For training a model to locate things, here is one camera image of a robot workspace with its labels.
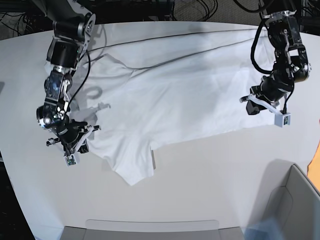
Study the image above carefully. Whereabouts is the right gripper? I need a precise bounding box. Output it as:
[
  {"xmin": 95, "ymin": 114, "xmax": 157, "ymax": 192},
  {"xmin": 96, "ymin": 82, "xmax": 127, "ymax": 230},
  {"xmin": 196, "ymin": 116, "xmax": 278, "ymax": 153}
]
[{"xmin": 46, "ymin": 120, "xmax": 101, "ymax": 156}]

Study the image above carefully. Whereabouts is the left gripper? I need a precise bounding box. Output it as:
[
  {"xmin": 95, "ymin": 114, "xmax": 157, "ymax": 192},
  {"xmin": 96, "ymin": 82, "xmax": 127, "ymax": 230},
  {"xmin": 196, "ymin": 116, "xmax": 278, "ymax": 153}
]
[{"xmin": 239, "ymin": 76, "xmax": 294, "ymax": 116}]

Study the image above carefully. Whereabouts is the white T-shirt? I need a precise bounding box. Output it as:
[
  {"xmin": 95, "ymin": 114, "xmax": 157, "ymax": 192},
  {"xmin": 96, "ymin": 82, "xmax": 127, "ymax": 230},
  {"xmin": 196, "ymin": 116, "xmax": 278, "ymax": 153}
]
[{"xmin": 69, "ymin": 29, "xmax": 274, "ymax": 185}]

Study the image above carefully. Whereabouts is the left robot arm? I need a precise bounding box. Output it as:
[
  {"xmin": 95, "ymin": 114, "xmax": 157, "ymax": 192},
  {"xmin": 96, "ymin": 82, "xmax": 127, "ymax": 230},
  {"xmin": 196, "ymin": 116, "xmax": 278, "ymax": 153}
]
[{"xmin": 235, "ymin": 0, "xmax": 310, "ymax": 107}]

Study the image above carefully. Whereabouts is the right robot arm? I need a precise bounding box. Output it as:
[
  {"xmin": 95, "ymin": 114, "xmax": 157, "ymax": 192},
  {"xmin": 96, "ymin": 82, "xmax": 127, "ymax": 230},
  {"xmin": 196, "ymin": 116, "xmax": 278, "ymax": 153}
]
[{"xmin": 34, "ymin": 0, "xmax": 98, "ymax": 165}]

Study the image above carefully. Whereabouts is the grey tray front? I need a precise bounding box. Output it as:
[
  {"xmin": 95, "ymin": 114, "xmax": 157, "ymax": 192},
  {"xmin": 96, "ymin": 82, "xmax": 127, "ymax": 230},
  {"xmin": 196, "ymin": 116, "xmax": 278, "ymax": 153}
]
[{"xmin": 60, "ymin": 219, "xmax": 245, "ymax": 240}]

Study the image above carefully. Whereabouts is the grey box right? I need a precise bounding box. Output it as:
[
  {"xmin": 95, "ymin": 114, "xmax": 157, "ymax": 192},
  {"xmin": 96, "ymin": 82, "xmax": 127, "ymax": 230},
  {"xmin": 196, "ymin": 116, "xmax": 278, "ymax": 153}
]
[{"xmin": 262, "ymin": 164, "xmax": 320, "ymax": 240}]

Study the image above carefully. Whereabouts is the blue blurred object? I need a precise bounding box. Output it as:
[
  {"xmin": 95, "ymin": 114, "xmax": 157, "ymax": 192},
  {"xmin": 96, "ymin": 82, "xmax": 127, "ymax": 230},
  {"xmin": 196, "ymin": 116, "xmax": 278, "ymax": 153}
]
[{"xmin": 243, "ymin": 217, "xmax": 283, "ymax": 240}]

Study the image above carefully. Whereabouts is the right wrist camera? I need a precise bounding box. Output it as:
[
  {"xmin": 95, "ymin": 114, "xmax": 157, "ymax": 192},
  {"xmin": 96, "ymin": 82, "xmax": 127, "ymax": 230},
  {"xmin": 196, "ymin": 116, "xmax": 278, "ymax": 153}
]
[{"xmin": 63, "ymin": 153, "xmax": 80, "ymax": 167}]

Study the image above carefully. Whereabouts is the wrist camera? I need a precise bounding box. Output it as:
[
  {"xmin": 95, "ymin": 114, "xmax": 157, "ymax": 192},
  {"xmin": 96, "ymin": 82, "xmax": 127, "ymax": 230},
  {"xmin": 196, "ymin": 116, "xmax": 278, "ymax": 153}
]
[
  {"xmin": 63, "ymin": 153, "xmax": 80, "ymax": 167},
  {"xmin": 274, "ymin": 113, "xmax": 291, "ymax": 128}
]

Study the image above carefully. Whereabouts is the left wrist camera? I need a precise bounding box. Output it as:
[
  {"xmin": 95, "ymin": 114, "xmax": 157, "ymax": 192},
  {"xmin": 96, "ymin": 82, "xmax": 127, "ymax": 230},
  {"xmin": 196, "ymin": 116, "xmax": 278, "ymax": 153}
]
[{"xmin": 274, "ymin": 113, "xmax": 291, "ymax": 128}]

